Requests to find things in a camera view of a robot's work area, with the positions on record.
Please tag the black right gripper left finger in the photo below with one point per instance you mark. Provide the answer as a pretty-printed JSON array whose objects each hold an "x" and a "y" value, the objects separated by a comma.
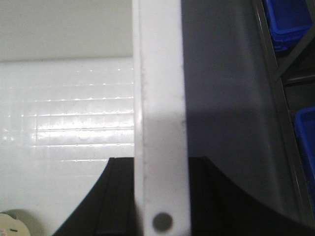
[{"x": 109, "y": 207}]

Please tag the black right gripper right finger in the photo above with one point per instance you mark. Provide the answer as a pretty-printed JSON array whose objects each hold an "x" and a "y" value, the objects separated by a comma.
[{"x": 219, "y": 207}]

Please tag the white plastic tote box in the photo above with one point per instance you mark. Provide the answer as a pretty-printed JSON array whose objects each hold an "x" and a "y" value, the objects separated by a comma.
[{"x": 83, "y": 81}]

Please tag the blue plastic bin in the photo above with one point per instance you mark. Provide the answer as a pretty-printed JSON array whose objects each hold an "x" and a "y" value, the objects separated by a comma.
[
  {"x": 304, "y": 126},
  {"x": 288, "y": 21}
]

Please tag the yellow mango plush toy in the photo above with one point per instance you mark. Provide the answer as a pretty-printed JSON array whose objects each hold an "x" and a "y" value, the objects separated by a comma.
[{"x": 20, "y": 222}]

